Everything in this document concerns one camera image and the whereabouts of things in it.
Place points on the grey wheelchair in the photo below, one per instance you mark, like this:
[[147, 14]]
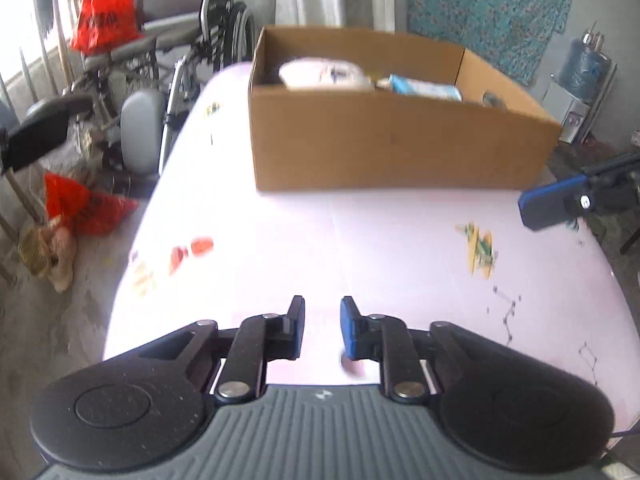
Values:
[[142, 130]]

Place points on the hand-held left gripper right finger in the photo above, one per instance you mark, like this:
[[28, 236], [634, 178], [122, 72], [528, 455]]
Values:
[[348, 327]]

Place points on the pink shoes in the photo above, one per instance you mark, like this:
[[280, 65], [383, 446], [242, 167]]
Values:
[[52, 255]]

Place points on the large red plastic bag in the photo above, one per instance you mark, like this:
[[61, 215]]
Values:
[[105, 15]]

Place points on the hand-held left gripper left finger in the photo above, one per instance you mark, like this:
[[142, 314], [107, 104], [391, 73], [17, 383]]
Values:
[[298, 325]]

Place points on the blue water bottle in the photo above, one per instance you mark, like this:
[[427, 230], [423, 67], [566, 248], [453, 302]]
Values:
[[585, 67]]

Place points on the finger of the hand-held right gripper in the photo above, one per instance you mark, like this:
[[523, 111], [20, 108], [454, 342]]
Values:
[[547, 205], [617, 166]]

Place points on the white water dispenser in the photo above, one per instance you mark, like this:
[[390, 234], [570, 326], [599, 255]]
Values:
[[565, 110]]

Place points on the plush doll with black hair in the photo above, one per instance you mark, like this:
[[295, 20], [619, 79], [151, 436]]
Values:
[[320, 74]]

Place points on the black wheelchair footplate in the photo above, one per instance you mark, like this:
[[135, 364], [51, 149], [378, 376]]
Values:
[[42, 132]]

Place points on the small red plastic bag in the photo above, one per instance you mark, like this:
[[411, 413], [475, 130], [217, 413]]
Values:
[[85, 205]]

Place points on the brown cardboard box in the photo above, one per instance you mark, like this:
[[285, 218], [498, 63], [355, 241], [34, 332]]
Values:
[[390, 145]]

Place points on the teal floral wall cloth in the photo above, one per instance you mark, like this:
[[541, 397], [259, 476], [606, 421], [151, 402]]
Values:
[[485, 10]]

